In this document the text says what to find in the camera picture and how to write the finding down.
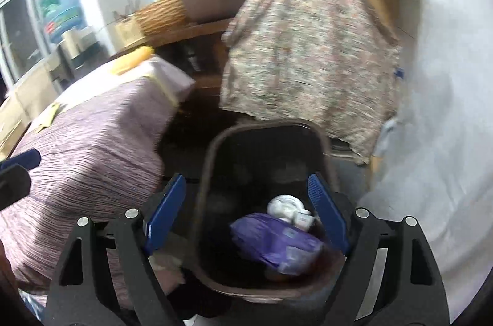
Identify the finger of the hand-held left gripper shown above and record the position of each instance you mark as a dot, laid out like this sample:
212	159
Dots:
13	184
23	159

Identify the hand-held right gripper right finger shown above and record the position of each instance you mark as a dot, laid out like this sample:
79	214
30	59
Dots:
327	210

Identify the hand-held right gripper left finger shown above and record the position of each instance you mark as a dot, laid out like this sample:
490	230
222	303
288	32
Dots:
169	210

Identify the white round cup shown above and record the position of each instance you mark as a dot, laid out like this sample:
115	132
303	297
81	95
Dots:
285	206

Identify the purple packet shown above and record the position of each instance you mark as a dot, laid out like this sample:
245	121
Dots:
277	241

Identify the dark brown trash bin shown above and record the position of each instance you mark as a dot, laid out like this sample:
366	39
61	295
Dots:
250	172

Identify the cardboard box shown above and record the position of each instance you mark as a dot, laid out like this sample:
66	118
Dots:
17	110

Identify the window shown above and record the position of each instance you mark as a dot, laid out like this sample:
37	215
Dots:
19	29

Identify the yellow foam fruit net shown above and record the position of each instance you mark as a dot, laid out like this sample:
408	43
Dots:
133	59

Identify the floral cloth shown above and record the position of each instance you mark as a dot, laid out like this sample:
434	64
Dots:
308	60

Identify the blue water jug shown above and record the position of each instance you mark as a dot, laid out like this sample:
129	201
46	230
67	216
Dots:
63	12

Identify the beige chopstick holder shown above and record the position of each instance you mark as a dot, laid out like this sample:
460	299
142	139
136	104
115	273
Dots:
129	31

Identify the dark wooden side table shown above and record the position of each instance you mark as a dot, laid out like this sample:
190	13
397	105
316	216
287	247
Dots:
185	37

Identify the wicker basket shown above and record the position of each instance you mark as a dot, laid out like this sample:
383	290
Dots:
161	16

